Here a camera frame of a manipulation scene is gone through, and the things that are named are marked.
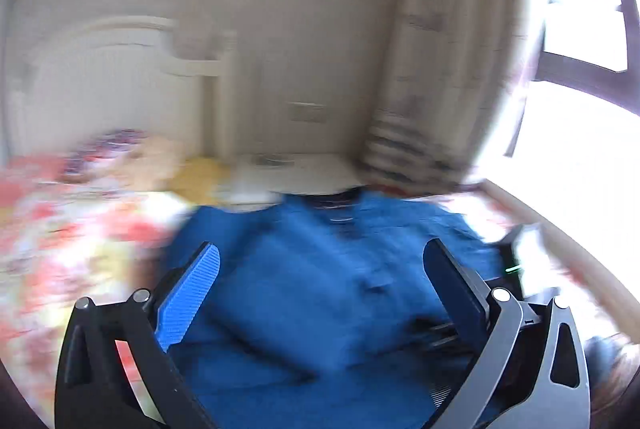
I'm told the yellow pillow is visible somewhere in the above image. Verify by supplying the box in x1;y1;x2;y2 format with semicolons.
172;156;237;206

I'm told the wooden window sill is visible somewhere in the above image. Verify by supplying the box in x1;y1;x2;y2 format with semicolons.
470;179;640;345

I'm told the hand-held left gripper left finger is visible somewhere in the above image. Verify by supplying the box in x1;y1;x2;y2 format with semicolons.
54;241;221;429

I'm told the blue quilted down jacket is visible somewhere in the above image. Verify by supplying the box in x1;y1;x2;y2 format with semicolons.
165;188;506;429

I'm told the beige pillow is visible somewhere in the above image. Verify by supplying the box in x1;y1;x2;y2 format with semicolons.
114;136;182;191

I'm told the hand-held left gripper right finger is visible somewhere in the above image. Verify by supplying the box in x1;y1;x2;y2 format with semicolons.
423;238;592;429

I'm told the beige wall socket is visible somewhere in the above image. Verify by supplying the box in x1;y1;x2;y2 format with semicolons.
290;102;329;125

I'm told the beige patterned curtain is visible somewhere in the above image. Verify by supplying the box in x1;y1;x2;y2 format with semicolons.
357;0;540;191

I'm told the white wooden headboard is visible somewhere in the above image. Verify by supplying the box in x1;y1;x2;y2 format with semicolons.
5;16;237;160

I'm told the window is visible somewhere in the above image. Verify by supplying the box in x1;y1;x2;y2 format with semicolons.
502;0;640;160

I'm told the floral bed sheet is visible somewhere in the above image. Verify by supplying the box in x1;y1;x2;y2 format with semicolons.
0;149;201;410

